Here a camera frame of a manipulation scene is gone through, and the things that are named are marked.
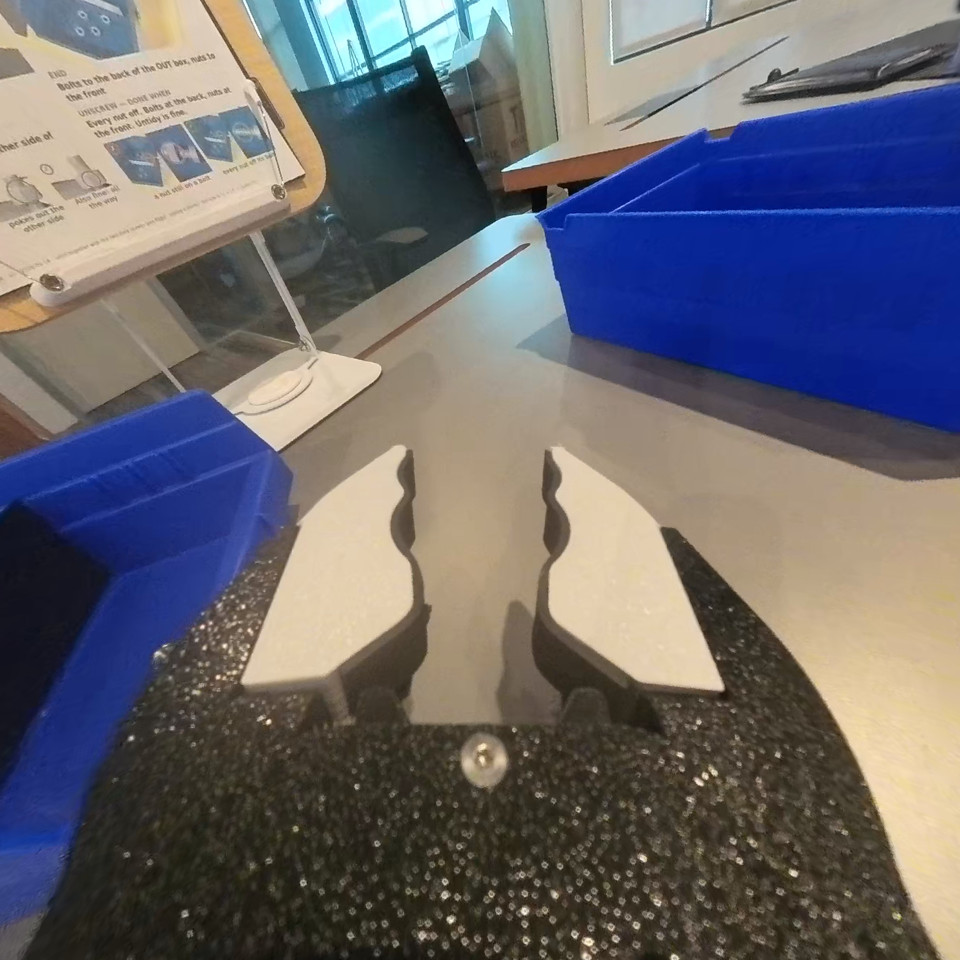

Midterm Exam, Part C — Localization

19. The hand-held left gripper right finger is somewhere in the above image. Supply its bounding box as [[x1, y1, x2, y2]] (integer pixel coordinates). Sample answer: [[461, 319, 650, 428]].
[[531, 445, 726, 735]]

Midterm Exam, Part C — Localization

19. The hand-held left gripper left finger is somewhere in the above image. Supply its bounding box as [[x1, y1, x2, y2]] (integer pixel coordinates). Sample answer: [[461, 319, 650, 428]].
[[240, 445, 434, 723]]

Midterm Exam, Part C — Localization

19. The blue plastic bin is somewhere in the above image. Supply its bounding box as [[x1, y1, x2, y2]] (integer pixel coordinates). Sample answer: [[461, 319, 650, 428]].
[[535, 93, 960, 435], [0, 388, 296, 910]]

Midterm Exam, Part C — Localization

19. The white document stand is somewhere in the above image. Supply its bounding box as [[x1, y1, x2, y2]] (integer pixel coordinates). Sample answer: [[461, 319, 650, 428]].
[[0, 75, 384, 453]]

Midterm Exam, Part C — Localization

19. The rounded wooden board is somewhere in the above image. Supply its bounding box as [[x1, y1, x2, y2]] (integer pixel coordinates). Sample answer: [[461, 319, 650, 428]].
[[0, 0, 326, 336]]

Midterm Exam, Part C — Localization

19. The black mesh office chair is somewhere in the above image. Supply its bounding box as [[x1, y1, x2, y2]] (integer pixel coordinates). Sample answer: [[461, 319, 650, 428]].
[[288, 43, 498, 303]]

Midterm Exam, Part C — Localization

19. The grey wood-edged table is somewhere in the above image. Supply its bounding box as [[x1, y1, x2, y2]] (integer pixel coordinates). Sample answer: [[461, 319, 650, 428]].
[[500, 18, 960, 216]]

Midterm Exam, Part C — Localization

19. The printed instruction sheet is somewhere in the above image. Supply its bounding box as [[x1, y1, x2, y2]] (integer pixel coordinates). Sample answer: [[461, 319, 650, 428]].
[[0, 0, 308, 298]]

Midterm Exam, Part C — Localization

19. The pale cardboard box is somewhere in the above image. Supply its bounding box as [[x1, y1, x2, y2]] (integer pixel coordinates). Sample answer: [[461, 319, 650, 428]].
[[447, 6, 561, 165]]

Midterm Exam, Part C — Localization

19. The gridded window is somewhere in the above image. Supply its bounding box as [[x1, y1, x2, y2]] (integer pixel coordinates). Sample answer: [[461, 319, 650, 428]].
[[306, 0, 501, 85]]

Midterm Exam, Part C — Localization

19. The white framed glass panel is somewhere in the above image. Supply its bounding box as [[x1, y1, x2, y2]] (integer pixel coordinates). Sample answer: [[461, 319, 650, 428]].
[[577, 0, 960, 126]]

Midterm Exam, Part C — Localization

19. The black clipboard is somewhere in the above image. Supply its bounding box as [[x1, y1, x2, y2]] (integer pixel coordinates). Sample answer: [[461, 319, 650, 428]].
[[741, 39, 955, 105]]

